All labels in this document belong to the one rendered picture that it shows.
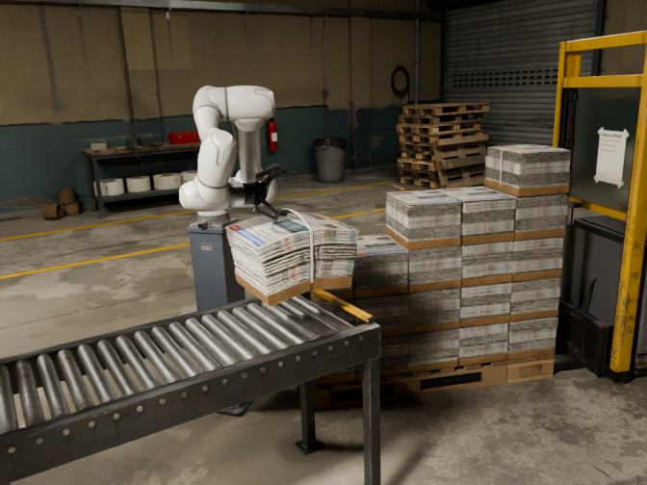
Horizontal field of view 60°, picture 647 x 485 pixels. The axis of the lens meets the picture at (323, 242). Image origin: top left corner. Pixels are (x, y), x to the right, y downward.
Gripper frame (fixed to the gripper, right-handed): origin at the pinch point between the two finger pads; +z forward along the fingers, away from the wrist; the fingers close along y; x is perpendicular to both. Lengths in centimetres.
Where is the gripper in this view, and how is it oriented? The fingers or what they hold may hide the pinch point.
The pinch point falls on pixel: (293, 191)
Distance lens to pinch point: 203.1
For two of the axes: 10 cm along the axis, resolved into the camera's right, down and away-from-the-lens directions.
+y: -0.5, 9.7, 2.5
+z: 8.5, -0.9, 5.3
